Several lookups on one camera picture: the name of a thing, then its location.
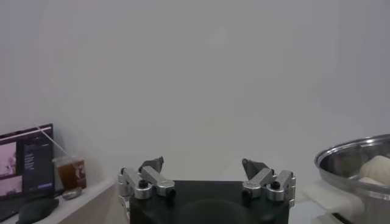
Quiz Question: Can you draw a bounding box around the clear drinking straw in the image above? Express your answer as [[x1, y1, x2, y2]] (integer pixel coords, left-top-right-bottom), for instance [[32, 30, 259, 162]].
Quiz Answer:
[[36, 126, 73, 159]]

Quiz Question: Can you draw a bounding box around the plastic iced coffee cup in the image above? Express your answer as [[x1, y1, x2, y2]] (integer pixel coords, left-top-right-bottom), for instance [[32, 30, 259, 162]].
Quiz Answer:
[[52, 155, 88, 191]]

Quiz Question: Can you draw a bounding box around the black computer mouse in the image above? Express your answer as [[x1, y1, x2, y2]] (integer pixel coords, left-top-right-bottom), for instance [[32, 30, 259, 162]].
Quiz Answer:
[[16, 197, 60, 224]]

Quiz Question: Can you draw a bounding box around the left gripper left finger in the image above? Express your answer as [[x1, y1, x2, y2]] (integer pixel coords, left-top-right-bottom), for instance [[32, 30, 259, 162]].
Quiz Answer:
[[117, 156, 177, 201]]

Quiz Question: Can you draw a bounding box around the stainless steel steamer basket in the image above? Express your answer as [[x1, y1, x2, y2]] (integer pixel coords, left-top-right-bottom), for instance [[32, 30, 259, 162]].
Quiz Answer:
[[300, 133, 390, 220]]

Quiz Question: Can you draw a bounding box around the white side desk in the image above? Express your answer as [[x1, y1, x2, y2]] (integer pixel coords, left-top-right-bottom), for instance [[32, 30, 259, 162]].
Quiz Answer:
[[0, 178, 129, 224]]

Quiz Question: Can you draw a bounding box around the round silver tin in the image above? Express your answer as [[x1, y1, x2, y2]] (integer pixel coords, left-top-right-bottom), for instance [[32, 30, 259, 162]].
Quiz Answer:
[[62, 186, 83, 201]]

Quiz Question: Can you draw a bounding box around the cream electric cooker base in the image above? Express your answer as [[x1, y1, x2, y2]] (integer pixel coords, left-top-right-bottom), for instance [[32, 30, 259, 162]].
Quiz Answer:
[[310, 212, 350, 224]]

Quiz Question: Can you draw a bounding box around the cream steamed baozi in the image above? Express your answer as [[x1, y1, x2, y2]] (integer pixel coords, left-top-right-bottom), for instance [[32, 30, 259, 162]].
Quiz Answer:
[[358, 155, 390, 186]]

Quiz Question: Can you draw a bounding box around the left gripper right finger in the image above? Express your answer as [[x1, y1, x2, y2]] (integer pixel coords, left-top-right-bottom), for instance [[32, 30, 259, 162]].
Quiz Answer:
[[241, 158, 297, 203]]

